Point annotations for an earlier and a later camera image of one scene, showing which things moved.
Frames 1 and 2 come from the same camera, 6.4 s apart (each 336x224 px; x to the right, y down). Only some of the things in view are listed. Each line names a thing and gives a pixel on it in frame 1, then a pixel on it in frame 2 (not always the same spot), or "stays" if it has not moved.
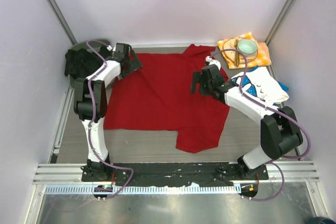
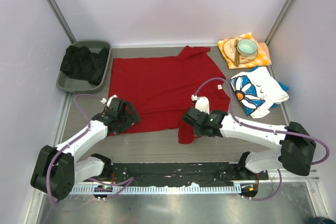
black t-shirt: x=80 y=62 stays
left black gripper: x=134 y=65 to x=132 y=118
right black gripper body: x=209 y=88 to x=198 y=131
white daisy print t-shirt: x=260 y=82 stays
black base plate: x=171 y=174 stays
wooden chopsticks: x=236 y=54 stays
